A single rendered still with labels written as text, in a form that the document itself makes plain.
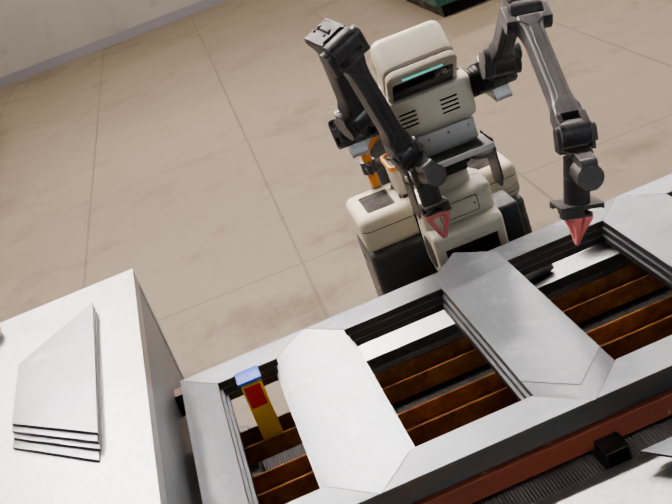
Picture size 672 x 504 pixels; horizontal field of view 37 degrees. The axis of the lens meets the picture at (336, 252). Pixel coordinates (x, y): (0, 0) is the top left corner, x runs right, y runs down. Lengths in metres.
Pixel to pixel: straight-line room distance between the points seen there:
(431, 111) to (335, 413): 1.02
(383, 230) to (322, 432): 1.18
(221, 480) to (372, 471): 0.34
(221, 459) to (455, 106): 1.23
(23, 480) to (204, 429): 0.44
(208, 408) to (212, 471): 0.26
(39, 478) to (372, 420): 0.67
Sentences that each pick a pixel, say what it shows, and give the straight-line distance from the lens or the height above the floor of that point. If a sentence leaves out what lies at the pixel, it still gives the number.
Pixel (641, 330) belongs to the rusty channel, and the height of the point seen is 0.72.
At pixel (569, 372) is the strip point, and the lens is 2.08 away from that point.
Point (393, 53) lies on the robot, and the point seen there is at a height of 1.35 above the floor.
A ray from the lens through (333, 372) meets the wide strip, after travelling 2.33.
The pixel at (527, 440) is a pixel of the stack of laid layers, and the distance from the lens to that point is 1.98.
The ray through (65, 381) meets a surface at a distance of 2.35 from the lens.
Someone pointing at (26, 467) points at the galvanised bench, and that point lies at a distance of 2.15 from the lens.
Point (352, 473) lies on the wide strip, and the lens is 2.01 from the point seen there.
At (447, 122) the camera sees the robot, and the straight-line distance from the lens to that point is 2.88.
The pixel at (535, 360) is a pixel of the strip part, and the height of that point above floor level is 0.87.
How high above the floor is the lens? 2.04
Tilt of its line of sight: 24 degrees down
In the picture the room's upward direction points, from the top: 20 degrees counter-clockwise
